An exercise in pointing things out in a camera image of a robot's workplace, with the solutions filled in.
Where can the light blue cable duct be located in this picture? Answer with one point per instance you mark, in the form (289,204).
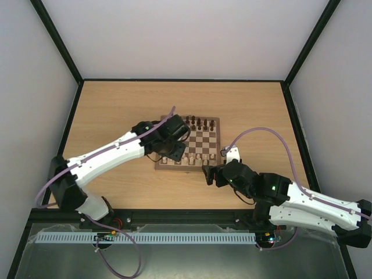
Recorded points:
(147,238)

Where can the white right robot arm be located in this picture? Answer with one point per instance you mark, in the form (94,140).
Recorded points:
(282,202)

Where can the wooden folding chess board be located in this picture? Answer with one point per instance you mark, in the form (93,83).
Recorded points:
(199,142)

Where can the black aluminium frame rail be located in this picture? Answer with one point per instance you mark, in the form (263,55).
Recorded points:
(249,218)

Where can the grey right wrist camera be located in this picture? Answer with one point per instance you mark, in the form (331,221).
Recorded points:
(230,155)

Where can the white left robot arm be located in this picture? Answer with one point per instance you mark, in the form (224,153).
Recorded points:
(71,176)

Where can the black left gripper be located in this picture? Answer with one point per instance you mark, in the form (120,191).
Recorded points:
(177,155)

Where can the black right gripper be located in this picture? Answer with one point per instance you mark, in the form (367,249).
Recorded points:
(219,176)

